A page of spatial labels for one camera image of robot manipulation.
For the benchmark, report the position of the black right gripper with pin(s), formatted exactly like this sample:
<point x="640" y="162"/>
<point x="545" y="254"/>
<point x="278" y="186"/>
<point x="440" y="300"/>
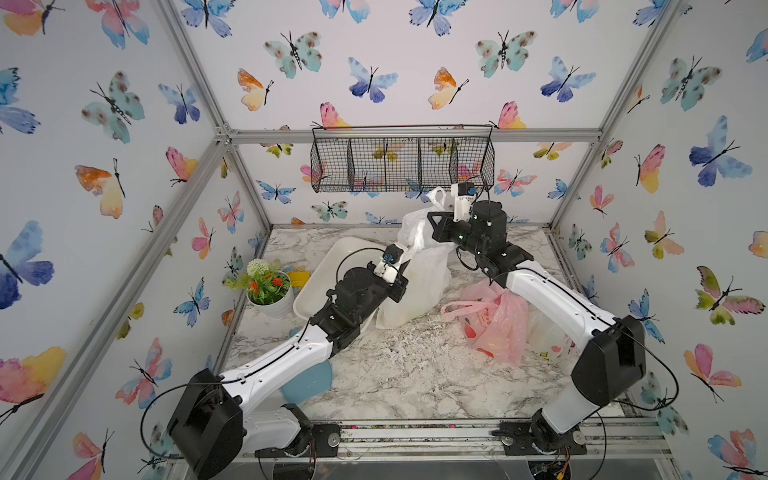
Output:
<point x="442" y="229"/>

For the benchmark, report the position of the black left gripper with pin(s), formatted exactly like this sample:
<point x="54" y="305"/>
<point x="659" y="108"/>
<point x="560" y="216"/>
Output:
<point x="398" y="290"/>

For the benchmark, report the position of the white lemon print plastic bag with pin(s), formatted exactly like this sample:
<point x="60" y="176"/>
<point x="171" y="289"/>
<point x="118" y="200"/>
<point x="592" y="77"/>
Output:
<point x="427" y="272"/>

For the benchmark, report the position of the pink apple print plastic bag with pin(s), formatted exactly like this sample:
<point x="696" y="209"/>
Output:
<point x="493" y="319"/>

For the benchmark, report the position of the white cartoon print plastic bag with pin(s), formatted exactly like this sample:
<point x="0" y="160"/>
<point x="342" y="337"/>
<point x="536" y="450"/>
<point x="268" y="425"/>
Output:
<point x="546" y="339"/>

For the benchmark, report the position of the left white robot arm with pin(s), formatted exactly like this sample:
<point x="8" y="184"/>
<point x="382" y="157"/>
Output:
<point x="216" y="419"/>

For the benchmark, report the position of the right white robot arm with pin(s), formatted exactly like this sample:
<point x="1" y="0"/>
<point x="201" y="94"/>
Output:
<point x="612" y="350"/>

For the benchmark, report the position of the white rectangular fruit tray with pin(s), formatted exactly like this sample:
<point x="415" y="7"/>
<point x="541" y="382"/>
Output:
<point x="346" y="253"/>

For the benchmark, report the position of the small yellow object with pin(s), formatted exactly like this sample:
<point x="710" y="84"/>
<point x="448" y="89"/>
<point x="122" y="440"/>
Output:
<point x="299" y="279"/>

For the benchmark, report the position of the blue paddle shaped board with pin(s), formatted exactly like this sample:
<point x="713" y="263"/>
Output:
<point x="312" y="382"/>

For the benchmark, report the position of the potted plant white pot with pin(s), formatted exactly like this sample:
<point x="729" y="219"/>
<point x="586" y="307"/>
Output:
<point x="266" y="285"/>

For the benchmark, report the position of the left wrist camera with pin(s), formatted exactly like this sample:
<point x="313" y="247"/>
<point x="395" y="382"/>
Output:
<point x="390" y="264"/>

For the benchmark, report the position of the black wire mesh basket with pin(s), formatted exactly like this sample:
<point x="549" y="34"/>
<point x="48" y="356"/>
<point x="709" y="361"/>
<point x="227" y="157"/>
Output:
<point x="388" y="159"/>

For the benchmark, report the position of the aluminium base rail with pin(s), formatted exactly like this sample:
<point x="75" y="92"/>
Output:
<point x="470" y="439"/>

